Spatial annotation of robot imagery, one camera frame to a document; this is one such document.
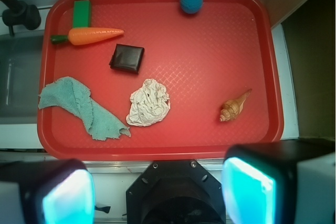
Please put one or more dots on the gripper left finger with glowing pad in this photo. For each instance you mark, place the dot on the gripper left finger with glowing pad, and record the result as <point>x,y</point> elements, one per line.
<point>60,191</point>

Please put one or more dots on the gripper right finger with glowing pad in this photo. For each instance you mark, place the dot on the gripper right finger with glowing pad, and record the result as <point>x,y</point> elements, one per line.
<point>291,181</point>

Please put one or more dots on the brown spiral seashell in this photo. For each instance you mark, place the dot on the brown spiral seashell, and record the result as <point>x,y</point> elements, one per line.
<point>232,108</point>

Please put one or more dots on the teal knitted cloth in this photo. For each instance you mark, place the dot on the teal knitted cloth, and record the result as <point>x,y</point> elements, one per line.
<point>74,97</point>

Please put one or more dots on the crumpled white paper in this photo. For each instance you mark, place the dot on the crumpled white paper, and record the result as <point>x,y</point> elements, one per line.
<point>149,104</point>

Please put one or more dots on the red plastic tray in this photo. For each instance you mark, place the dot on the red plastic tray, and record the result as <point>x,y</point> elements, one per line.
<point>203,60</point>

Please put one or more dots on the grey sink basin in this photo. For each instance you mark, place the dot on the grey sink basin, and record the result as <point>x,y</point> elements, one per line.
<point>20,72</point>

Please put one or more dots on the dark brown square wallet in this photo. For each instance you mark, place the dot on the dark brown square wallet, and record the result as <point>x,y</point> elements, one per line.
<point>127,58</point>

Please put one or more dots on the orange toy carrot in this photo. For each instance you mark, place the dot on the orange toy carrot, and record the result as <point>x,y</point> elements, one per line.
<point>86,35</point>

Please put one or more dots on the green rectangular block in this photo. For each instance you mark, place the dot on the green rectangular block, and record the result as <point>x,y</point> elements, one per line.
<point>81,14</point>

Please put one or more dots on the black faucet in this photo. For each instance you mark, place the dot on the black faucet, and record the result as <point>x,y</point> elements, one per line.
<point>20,13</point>

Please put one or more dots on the blue knitted ball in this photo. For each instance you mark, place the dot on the blue knitted ball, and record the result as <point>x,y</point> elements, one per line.
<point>191,6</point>

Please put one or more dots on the black octagonal mount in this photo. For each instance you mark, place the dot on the black octagonal mount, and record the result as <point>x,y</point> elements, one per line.
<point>175,192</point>

